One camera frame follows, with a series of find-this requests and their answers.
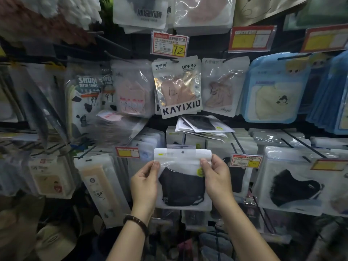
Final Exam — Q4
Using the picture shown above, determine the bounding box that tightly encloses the person's left hand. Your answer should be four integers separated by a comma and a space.
130, 160, 161, 224

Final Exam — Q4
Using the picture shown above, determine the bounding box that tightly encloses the person's right hand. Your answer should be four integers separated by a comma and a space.
199, 154, 236, 213

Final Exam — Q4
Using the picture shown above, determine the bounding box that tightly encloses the black mask packet green sticker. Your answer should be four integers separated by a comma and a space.
153, 148, 212, 211

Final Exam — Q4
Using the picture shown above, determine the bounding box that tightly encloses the row of translucent mask packets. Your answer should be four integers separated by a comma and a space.
126, 127, 166, 182

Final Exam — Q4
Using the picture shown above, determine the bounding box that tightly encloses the row of cream mask packets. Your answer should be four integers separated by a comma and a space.
73, 153, 131, 229

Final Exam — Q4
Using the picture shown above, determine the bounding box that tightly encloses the black mask packet pale arc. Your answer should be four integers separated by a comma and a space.
258, 160, 327, 216

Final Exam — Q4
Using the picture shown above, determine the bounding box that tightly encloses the white packet beige mask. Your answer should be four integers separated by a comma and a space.
201, 56, 250, 118

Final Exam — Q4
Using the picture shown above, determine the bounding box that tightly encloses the clear packet pink mask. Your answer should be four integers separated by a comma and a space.
110, 59, 156, 119

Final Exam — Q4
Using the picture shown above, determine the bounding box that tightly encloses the pale blue packet cream mask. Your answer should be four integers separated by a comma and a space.
242, 53, 311, 124

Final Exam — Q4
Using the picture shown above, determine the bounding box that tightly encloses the grey packet pink mask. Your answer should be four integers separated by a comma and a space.
152, 55, 203, 120

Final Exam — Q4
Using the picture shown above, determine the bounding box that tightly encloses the stack of blue cartoon packets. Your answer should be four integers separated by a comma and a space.
306, 51, 348, 135

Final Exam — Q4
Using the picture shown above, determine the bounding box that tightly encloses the glossy packet pink mask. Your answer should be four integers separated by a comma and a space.
173, 0, 237, 36

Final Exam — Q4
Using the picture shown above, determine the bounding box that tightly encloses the white packet grey mask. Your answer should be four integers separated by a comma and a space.
113, 0, 169, 34

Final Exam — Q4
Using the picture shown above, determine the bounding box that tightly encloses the cream line-drawing mask packet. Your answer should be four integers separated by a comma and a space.
233, 0, 312, 28

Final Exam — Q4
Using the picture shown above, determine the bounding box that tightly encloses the person's right forearm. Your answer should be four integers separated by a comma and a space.
217, 203, 281, 261

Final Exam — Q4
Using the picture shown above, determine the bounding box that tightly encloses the person's left forearm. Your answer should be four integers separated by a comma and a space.
106, 223, 149, 261

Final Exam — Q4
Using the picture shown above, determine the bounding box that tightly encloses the white red price tag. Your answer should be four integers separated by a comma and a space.
229, 154, 264, 169

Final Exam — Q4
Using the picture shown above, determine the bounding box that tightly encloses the red yellow price tag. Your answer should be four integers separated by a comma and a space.
115, 146, 141, 160
311, 159, 348, 171
228, 25, 277, 54
300, 23, 348, 54

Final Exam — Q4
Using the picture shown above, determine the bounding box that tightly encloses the row of grey folded items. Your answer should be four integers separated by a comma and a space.
198, 233, 234, 261

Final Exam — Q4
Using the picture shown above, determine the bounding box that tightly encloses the row of small white packets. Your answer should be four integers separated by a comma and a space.
28, 153, 76, 200

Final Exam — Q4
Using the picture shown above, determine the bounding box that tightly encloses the black white towel packet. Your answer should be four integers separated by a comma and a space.
100, 69, 117, 112
65, 74, 104, 139

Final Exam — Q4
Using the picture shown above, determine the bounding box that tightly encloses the cream cap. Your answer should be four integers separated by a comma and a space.
35, 223, 79, 261

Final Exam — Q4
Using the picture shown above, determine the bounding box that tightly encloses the beige cap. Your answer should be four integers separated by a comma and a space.
0, 195, 45, 261

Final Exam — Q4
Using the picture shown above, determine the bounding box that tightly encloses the row of clear long packets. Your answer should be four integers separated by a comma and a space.
0, 62, 70, 146

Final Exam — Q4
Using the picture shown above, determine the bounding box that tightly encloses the green fluffy item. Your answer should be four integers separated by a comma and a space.
99, 0, 115, 22

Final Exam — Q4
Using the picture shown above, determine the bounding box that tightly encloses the white fluffy item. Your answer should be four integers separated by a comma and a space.
19, 0, 103, 30

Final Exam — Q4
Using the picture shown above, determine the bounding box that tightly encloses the pink bath sponge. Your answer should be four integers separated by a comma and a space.
0, 0, 96, 49

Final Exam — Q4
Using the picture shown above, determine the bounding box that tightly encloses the dark beaded bracelet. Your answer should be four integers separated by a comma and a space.
123, 214, 149, 237

